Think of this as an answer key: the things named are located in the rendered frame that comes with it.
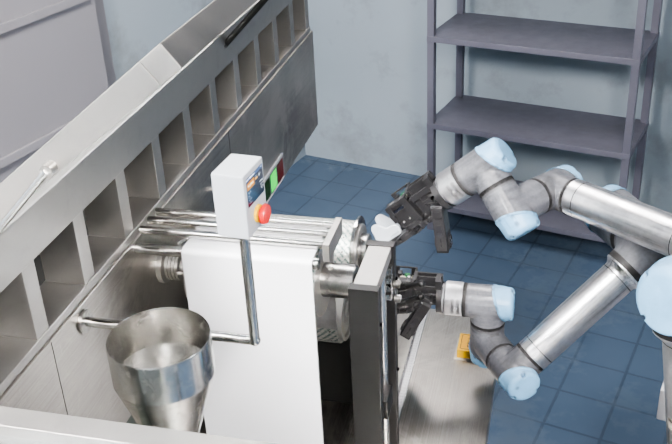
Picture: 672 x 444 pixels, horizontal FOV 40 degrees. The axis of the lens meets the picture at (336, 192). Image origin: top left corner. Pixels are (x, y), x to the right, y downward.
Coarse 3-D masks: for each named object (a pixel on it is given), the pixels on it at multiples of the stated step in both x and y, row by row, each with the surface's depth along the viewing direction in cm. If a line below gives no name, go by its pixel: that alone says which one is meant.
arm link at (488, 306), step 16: (464, 288) 201; (480, 288) 200; (496, 288) 200; (512, 288) 201; (464, 304) 200; (480, 304) 199; (496, 304) 198; (512, 304) 198; (480, 320) 201; (496, 320) 200
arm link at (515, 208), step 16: (512, 176) 181; (496, 192) 178; (512, 192) 178; (528, 192) 180; (544, 192) 182; (496, 208) 179; (512, 208) 177; (528, 208) 178; (544, 208) 182; (496, 224) 181; (512, 224) 177; (528, 224) 177; (512, 240) 180
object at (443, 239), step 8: (432, 208) 187; (440, 208) 187; (432, 216) 188; (440, 216) 188; (440, 224) 189; (448, 224) 192; (440, 232) 189; (448, 232) 192; (440, 240) 190; (448, 240) 191; (440, 248) 191; (448, 248) 191
